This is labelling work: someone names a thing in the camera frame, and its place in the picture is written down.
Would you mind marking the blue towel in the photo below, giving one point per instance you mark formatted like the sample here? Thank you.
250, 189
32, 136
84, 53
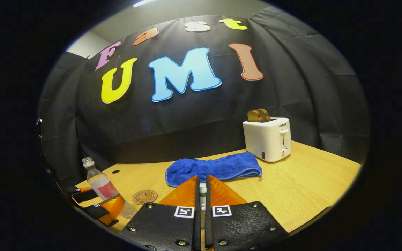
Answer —
215, 167

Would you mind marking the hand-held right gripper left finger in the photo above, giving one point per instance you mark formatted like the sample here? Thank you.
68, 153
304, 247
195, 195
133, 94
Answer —
162, 226

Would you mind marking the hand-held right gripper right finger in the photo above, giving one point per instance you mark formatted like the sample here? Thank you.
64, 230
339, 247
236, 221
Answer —
243, 226

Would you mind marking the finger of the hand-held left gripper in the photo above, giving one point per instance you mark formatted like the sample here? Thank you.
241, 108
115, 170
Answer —
84, 196
112, 209

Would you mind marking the round wooden coaster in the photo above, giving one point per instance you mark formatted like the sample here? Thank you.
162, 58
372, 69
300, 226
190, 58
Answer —
144, 197

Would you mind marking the white toaster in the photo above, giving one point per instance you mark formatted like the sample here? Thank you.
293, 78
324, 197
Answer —
267, 141

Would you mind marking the clear plastic water bottle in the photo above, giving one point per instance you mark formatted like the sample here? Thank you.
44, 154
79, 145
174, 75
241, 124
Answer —
101, 184

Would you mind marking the brown toast slice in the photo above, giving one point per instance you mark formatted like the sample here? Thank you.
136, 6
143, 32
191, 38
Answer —
254, 115
265, 113

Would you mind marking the ceiling light panel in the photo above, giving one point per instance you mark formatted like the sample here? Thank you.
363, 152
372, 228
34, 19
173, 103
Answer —
143, 2

